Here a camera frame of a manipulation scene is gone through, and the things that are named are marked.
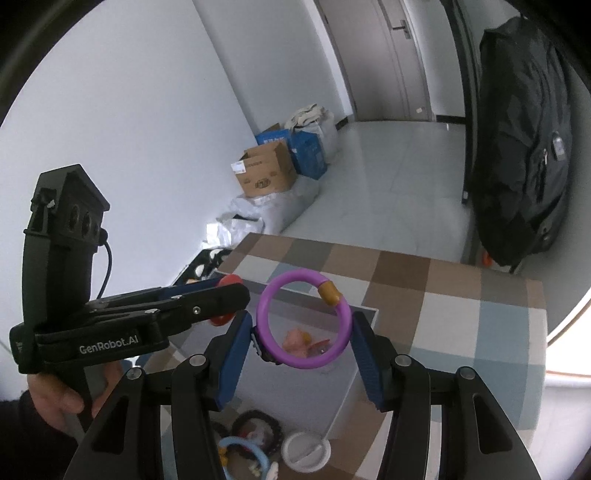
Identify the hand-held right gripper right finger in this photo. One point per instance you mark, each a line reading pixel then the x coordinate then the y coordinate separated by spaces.
pixel 369 364

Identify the black backpack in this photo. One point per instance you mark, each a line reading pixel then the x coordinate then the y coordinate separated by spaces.
pixel 517 147

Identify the white round pin badge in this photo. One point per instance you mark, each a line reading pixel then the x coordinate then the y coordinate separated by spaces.
pixel 304 452

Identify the black metal rack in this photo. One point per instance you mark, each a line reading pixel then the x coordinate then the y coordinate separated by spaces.
pixel 467 115

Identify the grey storage box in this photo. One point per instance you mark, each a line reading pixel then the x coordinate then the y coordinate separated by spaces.
pixel 304 392

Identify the small blue carton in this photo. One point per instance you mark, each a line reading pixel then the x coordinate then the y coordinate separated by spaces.
pixel 272 137

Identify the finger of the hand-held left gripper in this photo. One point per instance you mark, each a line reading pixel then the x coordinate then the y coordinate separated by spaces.
pixel 203 285
pixel 212 304

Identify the pink ornament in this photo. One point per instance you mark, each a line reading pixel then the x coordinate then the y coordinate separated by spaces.
pixel 295 344

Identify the brown cardboard box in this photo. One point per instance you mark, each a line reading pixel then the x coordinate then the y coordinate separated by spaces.
pixel 268 173

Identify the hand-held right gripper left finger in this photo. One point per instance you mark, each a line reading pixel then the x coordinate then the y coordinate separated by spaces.
pixel 233 364

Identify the large blue carton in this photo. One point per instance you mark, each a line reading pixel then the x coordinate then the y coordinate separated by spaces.
pixel 309 154

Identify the person's left hand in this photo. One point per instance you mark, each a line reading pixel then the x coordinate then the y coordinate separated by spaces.
pixel 51 399

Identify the person's left forearm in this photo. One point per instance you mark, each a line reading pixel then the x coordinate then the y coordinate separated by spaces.
pixel 27 447

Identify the black floor tray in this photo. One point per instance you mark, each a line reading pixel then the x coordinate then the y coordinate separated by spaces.
pixel 203 267

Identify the white plastic bag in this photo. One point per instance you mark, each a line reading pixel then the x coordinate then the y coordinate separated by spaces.
pixel 272 207

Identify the white sack with cloth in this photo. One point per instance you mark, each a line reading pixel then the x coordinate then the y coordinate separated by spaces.
pixel 318 124

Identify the grey door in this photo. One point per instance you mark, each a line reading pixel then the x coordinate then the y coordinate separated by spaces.
pixel 369 60

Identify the checked tablecloth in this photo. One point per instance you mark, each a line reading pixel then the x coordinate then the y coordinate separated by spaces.
pixel 438 323

